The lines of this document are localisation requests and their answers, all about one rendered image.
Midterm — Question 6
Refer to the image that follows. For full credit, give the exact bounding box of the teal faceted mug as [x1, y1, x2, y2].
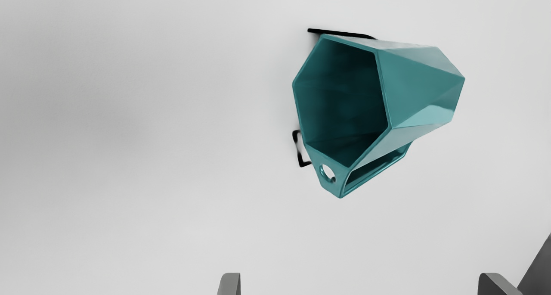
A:
[292, 33, 466, 199]

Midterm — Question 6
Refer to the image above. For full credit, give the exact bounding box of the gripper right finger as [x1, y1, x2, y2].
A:
[477, 273, 524, 295]

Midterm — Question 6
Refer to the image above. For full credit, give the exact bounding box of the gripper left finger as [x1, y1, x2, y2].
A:
[217, 273, 241, 295]

